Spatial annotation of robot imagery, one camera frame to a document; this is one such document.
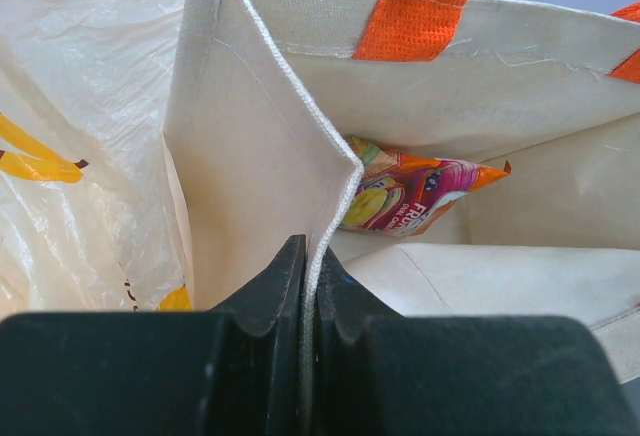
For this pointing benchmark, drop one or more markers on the beige canvas tote bag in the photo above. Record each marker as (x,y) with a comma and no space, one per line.
(265,94)

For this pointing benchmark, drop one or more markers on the banana print plastic bag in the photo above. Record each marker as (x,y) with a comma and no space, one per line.
(89,81)

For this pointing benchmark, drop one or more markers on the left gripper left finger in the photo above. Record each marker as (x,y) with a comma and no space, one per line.
(230,370)

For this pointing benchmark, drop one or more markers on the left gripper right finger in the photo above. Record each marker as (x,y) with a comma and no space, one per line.
(379,373)

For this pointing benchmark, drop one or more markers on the orange fruit candy bag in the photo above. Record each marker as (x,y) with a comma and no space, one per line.
(401,195)

